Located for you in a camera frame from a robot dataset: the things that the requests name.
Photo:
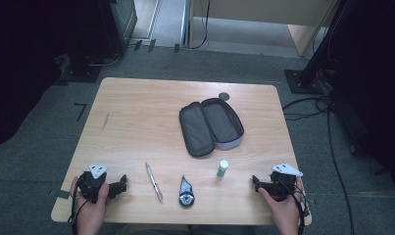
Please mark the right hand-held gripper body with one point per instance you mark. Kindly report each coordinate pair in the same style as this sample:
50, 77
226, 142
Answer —
281, 184

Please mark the round dark table grommet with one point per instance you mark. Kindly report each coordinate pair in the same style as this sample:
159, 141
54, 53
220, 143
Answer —
224, 95

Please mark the silver pen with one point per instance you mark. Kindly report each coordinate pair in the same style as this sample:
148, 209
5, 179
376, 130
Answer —
154, 182

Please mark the person's right hand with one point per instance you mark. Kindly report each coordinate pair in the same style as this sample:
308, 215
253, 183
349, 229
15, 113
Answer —
283, 210

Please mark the black floor tape corner mark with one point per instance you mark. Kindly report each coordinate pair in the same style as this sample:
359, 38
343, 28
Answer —
81, 111

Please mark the white green glue stick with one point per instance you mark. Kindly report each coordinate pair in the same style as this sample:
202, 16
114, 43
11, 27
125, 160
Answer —
222, 169

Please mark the grey floor tape strip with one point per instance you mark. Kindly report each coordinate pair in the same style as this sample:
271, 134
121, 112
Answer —
59, 194

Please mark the dark grey pencil case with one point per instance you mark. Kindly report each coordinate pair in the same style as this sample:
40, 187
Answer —
211, 125

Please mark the black stand with base plate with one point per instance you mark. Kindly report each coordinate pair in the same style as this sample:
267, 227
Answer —
312, 58

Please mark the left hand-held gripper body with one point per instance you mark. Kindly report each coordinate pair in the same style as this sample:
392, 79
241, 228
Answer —
91, 187

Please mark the person's left hand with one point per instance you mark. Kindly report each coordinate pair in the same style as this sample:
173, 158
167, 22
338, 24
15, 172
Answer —
92, 212

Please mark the light wooden furniture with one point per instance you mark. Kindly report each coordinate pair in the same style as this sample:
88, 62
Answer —
267, 13

